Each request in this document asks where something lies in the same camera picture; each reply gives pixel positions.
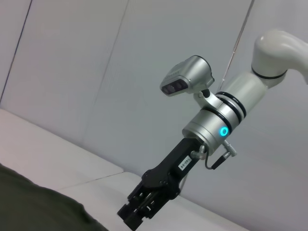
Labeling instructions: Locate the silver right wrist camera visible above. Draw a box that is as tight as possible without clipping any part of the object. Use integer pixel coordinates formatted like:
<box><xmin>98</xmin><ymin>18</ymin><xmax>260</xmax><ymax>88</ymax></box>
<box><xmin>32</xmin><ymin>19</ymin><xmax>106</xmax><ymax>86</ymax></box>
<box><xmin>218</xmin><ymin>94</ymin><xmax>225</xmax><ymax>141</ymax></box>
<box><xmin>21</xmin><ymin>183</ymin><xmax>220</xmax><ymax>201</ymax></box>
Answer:
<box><xmin>159</xmin><ymin>55</ymin><xmax>215</xmax><ymax>97</ymax></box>

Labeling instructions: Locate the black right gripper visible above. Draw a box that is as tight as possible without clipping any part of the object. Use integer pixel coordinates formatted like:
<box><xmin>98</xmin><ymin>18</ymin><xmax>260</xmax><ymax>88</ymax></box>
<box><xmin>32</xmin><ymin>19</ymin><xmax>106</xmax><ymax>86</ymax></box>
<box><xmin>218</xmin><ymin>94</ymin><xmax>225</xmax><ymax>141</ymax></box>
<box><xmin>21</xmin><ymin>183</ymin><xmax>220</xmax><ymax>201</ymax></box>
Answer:
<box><xmin>117</xmin><ymin>137</ymin><xmax>204</xmax><ymax>230</ymax></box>

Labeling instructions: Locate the right arm gripper cable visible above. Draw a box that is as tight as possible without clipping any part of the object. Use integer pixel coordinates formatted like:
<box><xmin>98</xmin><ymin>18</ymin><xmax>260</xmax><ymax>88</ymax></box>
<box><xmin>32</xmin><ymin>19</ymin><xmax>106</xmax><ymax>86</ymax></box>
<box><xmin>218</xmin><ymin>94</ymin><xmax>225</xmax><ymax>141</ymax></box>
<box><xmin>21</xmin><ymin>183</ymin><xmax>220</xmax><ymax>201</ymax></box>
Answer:
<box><xmin>190</xmin><ymin>141</ymin><xmax>238</xmax><ymax>170</ymax></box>

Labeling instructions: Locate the dark green t-shirt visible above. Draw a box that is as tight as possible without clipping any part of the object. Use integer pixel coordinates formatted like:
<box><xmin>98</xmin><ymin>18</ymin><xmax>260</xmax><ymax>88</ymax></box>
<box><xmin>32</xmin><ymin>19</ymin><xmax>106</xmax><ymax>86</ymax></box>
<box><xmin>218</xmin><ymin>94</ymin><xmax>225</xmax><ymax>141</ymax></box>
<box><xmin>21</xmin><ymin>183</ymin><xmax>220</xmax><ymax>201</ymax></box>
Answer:
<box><xmin>0</xmin><ymin>163</ymin><xmax>109</xmax><ymax>231</ymax></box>

